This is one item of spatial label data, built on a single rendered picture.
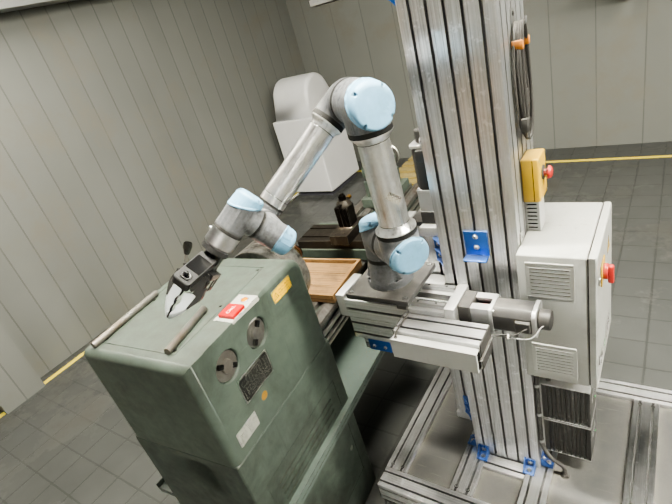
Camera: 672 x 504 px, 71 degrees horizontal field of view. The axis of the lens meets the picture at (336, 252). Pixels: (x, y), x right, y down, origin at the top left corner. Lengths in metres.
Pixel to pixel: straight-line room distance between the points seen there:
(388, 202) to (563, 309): 0.61
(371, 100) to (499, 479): 1.56
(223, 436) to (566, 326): 1.05
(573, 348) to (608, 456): 0.73
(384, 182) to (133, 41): 4.05
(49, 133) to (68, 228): 0.77
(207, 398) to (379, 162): 0.79
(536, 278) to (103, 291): 3.89
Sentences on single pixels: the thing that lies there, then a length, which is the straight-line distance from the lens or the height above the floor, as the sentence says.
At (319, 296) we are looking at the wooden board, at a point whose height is 0.90.
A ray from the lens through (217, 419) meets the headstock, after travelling 1.45.
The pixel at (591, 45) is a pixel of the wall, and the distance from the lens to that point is 5.45.
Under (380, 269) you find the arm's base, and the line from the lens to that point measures 1.47.
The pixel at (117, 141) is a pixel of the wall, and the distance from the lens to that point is 4.75.
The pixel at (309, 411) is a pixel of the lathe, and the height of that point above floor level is 0.72.
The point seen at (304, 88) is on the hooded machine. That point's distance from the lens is 5.49.
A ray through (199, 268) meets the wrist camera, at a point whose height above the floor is 1.53.
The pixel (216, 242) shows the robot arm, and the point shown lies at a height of 1.57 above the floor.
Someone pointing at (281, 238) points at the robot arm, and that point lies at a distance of 1.17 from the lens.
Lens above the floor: 1.98
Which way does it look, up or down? 27 degrees down
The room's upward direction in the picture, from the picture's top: 17 degrees counter-clockwise
